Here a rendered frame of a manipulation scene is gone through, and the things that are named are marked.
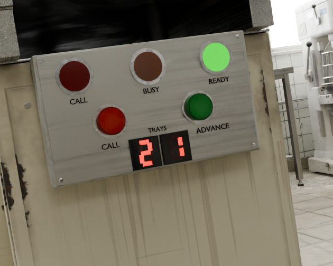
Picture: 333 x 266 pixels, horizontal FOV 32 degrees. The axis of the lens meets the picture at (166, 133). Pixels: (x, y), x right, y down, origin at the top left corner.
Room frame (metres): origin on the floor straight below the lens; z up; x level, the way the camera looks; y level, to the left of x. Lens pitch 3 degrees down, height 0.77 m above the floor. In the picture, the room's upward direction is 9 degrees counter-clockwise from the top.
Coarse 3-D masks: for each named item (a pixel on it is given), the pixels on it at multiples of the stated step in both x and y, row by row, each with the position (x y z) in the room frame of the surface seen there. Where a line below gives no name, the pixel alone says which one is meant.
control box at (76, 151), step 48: (96, 48) 0.62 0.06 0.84; (144, 48) 0.64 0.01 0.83; (192, 48) 0.65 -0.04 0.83; (240, 48) 0.67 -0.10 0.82; (48, 96) 0.61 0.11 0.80; (96, 96) 0.62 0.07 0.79; (144, 96) 0.63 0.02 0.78; (240, 96) 0.67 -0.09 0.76; (48, 144) 0.60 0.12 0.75; (96, 144) 0.62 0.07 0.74; (192, 144) 0.65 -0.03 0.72; (240, 144) 0.66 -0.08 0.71
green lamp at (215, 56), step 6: (210, 48) 0.66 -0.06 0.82; (216, 48) 0.66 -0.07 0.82; (222, 48) 0.66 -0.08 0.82; (204, 54) 0.65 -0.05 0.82; (210, 54) 0.65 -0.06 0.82; (216, 54) 0.66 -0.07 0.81; (222, 54) 0.66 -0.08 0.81; (228, 54) 0.66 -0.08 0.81; (204, 60) 0.65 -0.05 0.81; (210, 60) 0.65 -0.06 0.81; (216, 60) 0.66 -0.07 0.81; (222, 60) 0.66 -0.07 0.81; (228, 60) 0.66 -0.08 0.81; (210, 66) 0.65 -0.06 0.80; (216, 66) 0.66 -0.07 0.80; (222, 66) 0.66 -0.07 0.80
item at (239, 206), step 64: (0, 64) 0.62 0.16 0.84; (256, 64) 0.71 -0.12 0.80; (0, 128) 0.62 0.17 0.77; (64, 192) 0.64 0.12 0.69; (128, 192) 0.66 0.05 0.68; (192, 192) 0.68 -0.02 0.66; (256, 192) 0.70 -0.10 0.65; (64, 256) 0.63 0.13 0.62; (128, 256) 0.65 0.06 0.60; (192, 256) 0.67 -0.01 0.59; (256, 256) 0.70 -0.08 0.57
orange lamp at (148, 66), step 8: (144, 56) 0.63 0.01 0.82; (152, 56) 0.64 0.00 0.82; (136, 64) 0.63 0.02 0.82; (144, 64) 0.63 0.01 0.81; (152, 64) 0.64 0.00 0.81; (160, 64) 0.64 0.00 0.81; (136, 72) 0.63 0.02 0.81; (144, 72) 0.63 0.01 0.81; (152, 72) 0.64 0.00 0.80; (160, 72) 0.64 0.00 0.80; (144, 80) 0.63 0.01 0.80; (152, 80) 0.64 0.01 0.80
